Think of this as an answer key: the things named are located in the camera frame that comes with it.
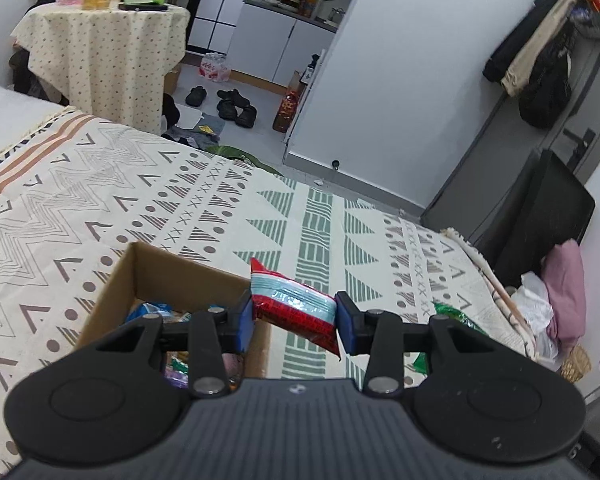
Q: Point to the white crumpled cloth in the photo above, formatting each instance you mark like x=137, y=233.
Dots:
x=531, y=298

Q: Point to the blue snack packet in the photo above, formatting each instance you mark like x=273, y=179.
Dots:
x=153, y=309

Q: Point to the patterned bed blanket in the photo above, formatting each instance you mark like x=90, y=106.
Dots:
x=76, y=190

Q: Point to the hanging dark clothes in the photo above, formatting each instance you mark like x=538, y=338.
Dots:
x=532, y=64

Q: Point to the red oil bottle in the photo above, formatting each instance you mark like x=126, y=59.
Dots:
x=286, y=111

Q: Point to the white kitchen cabinet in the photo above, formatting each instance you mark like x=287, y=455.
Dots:
x=271, y=44

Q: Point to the black chair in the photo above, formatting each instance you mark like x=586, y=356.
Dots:
x=555, y=208

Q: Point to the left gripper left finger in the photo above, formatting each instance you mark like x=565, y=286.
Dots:
x=218, y=339

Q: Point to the pink cloth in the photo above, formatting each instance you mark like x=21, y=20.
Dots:
x=563, y=276

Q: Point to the black shoes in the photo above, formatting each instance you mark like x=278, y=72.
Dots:
x=232, y=106

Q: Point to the water bottle pack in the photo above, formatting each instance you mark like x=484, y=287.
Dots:
x=213, y=66

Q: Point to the dotted tablecloth table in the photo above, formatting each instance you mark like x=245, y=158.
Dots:
x=109, y=63

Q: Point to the brown cardboard box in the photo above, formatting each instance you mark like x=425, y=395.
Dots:
x=148, y=274

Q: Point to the red snack packet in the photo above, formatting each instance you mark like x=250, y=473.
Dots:
x=294, y=307

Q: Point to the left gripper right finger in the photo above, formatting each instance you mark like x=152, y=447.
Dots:
x=377, y=334

